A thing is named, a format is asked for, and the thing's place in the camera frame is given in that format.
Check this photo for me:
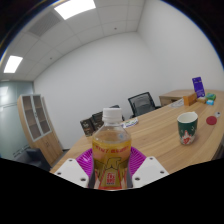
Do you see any yellow-labelled drink bottle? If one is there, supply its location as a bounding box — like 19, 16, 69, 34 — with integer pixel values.
91, 107, 133, 191

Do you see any wooden glass-door cabinet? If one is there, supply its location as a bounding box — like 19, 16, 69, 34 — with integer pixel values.
17, 93, 64, 167

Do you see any ceiling light panel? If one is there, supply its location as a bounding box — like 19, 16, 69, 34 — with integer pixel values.
53, 0, 97, 20
3, 55, 24, 74

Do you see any white paper sheet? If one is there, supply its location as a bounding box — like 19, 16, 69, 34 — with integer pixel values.
171, 98, 185, 109

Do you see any ceiling air vent grille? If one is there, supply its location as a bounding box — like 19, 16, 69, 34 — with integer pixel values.
28, 11, 62, 38

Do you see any wooden box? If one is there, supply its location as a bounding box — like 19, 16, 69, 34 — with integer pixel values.
182, 92, 198, 107

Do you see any purple upright box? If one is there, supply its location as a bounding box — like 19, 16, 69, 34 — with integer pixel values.
191, 76, 206, 99

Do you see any green and white mug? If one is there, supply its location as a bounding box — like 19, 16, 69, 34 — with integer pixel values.
176, 111, 199, 146

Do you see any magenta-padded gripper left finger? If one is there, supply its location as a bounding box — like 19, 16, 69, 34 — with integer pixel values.
53, 148, 96, 189

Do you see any tan box with label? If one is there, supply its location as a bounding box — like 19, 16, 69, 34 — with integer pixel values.
196, 95, 208, 104

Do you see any white booklet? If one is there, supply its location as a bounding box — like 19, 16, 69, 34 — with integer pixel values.
120, 117, 139, 129

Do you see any flat round red coaster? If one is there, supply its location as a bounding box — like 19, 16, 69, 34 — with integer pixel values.
205, 115, 218, 126

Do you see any wooden side desk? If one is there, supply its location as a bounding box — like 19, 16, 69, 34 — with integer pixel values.
158, 89, 194, 108

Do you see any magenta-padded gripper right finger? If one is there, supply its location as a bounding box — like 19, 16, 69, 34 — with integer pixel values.
128, 146, 170, 189

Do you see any dark gift box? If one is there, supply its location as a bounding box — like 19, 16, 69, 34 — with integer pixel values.
91, 111, 105, 132
79, 118, 96, 138

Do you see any black mesh office chair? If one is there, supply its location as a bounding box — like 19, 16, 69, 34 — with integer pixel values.
127, 91, 161, 118

